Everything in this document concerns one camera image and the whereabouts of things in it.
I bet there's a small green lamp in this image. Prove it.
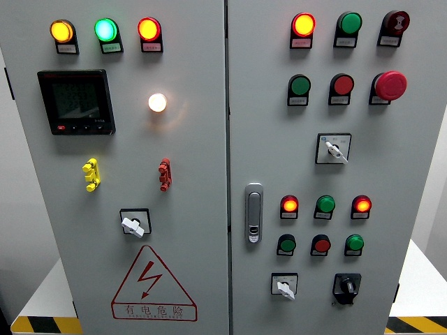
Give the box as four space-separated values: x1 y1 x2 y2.
315 195 337 214
344 234 365 253

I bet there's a black display meter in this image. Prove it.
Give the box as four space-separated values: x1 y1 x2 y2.
37 68 117 136

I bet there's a small red push button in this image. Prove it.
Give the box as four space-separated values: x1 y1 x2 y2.
310 234 332 253

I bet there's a large white handle turn switch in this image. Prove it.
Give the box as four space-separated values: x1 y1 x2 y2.
314 132 353 165

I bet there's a large red stop button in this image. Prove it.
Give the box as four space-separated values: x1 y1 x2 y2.
369 70 409 102

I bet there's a large green push button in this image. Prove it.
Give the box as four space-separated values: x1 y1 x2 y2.
288 73 312 98
336 11 363 37

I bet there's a black knob turn switch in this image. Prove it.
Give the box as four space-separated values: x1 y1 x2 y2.
331 273 362 306

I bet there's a yellow lit round lamp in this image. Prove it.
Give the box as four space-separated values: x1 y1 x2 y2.
49 19 76 45

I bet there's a red warning triangle sign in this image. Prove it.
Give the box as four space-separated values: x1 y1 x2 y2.
110 244 198 322

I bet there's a dark red buzzer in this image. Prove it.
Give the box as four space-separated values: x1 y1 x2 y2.
381 10 411 36

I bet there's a white lit lamp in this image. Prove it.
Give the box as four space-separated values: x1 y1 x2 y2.
147 92 168 113

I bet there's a small red handle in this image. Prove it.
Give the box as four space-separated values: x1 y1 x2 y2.
158 158 173 193

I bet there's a large red push button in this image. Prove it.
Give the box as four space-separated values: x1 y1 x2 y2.
329 73 356 97

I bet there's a pale grey cabinet door with display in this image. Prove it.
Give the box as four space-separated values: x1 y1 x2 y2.
0 0 232 335

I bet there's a silver door lock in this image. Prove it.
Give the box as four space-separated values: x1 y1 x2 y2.
244 182 265 245

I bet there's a small green push button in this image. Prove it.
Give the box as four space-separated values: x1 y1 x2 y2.
277 233 298 253

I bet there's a green lit round lamp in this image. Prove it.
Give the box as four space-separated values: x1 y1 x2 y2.
94 17 120 43

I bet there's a small yellow handle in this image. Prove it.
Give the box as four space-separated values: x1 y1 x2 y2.
82 158 102 193

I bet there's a black yellow striped tape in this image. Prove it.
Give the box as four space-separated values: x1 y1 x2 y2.
10 315 84 335
383 315 447 335

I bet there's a pale grey cabinet door with lock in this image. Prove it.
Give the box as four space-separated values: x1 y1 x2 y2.
226 0 447 335

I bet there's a large red lit lamp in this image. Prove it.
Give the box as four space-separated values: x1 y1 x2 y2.
291 12 317 39
137 16 163 43

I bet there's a small red lit lamp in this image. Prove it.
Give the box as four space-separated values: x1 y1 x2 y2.
279 194 300 214
351 194 373 214

